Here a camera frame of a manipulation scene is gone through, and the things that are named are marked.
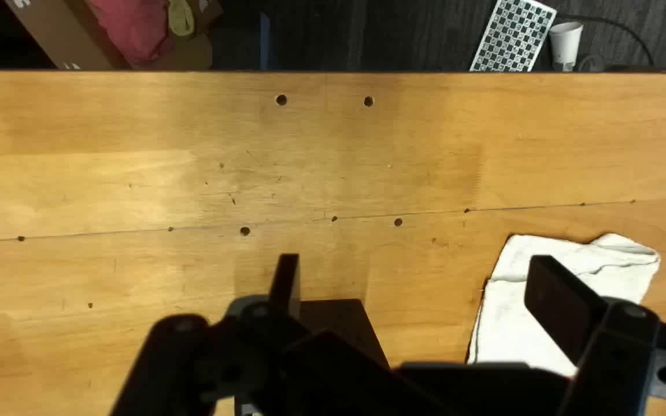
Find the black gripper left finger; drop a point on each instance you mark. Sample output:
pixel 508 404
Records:
pixel 186 360

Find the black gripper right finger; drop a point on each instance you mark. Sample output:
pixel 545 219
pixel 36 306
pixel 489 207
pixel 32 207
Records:
pixel 580 323

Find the white terry cloth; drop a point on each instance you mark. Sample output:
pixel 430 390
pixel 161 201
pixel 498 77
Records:
pixel 518 323

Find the brown cardboard box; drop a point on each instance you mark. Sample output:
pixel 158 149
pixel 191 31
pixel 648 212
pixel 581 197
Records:
pixel 64 36

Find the white paper cup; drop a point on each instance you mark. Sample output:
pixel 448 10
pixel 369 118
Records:
pixel 566 43

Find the white perforated panel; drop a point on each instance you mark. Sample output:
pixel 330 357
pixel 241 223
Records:
pixel 511 36

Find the pink fabric bundle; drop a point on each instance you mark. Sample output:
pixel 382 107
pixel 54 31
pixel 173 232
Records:
pixel 129 26

